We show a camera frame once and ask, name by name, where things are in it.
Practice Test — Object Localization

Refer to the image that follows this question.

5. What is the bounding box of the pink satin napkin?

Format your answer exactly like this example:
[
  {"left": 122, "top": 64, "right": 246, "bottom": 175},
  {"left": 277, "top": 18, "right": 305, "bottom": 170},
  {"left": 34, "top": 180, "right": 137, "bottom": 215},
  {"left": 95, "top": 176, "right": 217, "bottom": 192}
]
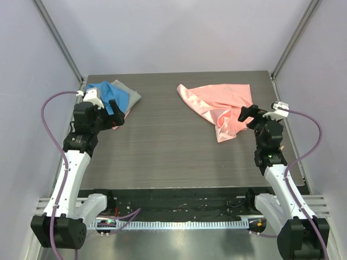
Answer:
[{"left": 177, "top": 84, "right": 253, "bottom": 142}]

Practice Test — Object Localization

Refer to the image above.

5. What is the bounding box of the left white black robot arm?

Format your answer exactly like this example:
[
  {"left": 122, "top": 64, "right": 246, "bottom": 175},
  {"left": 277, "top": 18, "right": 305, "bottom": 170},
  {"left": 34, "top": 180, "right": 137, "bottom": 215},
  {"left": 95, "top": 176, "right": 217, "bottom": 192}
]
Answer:
[{"left": 30, "top": 100, "right": 125, "bottom": 250}]

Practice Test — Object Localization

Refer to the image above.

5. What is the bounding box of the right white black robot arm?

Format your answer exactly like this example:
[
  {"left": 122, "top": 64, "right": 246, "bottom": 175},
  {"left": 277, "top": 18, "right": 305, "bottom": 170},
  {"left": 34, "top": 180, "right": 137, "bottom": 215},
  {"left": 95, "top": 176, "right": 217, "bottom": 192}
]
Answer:
[{"left": 238, "top": 102, "right": 330, "bottom": 259}]

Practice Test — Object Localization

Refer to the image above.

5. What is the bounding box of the blue cloth napkin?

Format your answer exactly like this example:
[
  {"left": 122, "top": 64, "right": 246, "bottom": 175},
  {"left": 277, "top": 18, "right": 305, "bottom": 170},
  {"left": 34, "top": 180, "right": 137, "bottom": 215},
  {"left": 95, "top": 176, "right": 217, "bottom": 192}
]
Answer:
[{"left": 86, "top": 81, "right": 129, "bottom": 115}]

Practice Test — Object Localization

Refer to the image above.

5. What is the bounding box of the grey cloth napkin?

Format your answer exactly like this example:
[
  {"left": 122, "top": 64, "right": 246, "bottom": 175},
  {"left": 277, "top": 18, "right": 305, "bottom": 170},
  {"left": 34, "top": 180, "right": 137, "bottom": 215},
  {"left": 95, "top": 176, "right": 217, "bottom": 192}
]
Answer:
[{"left": 111, "top": 80, "right": 142, "bottom": 116}]

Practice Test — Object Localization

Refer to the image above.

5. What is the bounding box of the pink cloth under pile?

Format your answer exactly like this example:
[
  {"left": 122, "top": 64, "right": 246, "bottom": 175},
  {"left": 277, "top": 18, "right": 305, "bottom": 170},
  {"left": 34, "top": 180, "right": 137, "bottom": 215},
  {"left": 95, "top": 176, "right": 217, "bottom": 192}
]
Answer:
[{"left": 112, "top": 110, "right": 130, "bottom": 130}]

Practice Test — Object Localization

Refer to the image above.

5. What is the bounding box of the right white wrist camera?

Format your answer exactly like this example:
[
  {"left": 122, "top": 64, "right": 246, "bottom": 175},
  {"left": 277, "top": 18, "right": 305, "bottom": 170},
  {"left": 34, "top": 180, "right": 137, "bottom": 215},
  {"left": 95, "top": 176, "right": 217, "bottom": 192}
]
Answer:
[{"left": 262, "top": 101, "right": 289, "bottom": 121}]

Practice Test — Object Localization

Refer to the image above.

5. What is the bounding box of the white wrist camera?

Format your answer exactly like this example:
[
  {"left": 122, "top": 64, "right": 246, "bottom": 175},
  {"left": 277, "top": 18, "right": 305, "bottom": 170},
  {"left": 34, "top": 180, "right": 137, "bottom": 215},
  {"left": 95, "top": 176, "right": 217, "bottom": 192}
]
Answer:
[
  {"left": 262, "top": 101, "right": 289, "bottom": 121},
  {"left": 76, "top": 88, "right": 105, "bottom": 109}
]

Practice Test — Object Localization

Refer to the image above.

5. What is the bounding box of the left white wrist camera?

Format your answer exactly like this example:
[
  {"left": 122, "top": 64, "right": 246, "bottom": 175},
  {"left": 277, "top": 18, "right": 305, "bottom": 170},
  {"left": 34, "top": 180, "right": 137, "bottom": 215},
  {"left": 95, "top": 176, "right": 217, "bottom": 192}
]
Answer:
[{"left": 76, "top": 88, "right": 105, "bottom": 109}]

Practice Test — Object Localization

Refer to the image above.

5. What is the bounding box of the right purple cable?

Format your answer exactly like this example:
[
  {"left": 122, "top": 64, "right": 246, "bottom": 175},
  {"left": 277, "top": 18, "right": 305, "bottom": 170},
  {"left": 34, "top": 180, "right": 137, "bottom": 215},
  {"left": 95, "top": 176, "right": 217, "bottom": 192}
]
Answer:
[{"left": 283, "top": 109, "right": 330, "bottom": 260}]

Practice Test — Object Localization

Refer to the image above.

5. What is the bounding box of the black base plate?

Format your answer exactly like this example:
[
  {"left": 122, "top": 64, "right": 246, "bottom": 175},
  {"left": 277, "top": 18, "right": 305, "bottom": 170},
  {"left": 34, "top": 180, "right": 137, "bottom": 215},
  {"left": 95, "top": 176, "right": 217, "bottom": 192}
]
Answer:
[{"left": 83, "top": 188, "right": 277, "bottom": 217}]

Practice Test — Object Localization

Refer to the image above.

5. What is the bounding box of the aluminium front rail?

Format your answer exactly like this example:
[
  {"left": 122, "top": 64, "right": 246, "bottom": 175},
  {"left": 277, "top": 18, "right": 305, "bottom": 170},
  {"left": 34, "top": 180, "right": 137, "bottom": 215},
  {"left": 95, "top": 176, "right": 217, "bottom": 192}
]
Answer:
[{"left": 34, "top": 195, "right": 330, "bottom": 217}]

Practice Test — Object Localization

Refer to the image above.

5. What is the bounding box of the left aluminium frame post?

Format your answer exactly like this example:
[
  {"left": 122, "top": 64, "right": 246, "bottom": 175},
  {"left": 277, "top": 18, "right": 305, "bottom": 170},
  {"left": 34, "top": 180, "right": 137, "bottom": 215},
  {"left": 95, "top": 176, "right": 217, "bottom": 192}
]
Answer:
[{"left": 32, "top": 0, "right": 84, "bottom": 84}]

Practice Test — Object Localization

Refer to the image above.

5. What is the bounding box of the aluminium frame post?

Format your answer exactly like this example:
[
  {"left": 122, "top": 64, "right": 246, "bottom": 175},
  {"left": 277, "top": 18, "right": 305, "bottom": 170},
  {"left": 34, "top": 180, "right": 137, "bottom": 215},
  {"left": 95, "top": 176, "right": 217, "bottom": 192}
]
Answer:
[
  {"left": 32, "top": 0, "right": 84, "bottom": 84},
  {"left": 270, "top": 0, "right": 322, "bottom": 80}
]

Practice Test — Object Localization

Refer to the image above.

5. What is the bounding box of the white slotted cable duct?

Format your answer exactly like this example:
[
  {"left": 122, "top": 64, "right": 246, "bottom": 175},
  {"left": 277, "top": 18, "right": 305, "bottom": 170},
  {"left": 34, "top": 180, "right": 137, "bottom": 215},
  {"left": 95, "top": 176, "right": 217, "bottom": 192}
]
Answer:
[{"left": 88, "top": 219, "right": 249, "bottom": 230}]

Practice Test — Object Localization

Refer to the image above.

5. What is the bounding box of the right aluminium frame post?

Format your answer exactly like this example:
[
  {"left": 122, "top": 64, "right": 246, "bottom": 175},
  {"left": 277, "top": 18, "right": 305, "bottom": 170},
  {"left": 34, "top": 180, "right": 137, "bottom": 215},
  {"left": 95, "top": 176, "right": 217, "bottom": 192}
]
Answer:
[{"left": 270, "top": 0, "right": 322, "bottom": 80}]

